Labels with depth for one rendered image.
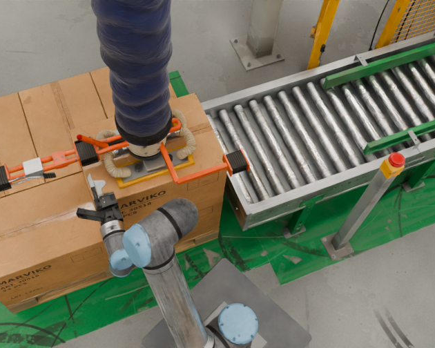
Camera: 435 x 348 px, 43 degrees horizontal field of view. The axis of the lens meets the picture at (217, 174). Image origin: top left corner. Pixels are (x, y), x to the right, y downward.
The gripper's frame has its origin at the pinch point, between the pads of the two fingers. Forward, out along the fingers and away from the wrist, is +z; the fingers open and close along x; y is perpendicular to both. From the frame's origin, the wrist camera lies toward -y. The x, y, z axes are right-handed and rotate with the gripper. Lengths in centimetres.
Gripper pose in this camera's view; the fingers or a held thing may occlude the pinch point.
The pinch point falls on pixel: (90, 182)
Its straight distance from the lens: 221.1
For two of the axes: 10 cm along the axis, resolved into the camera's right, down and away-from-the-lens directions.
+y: 9.2, -3.1, 2.2
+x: 0.5, -4.7, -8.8
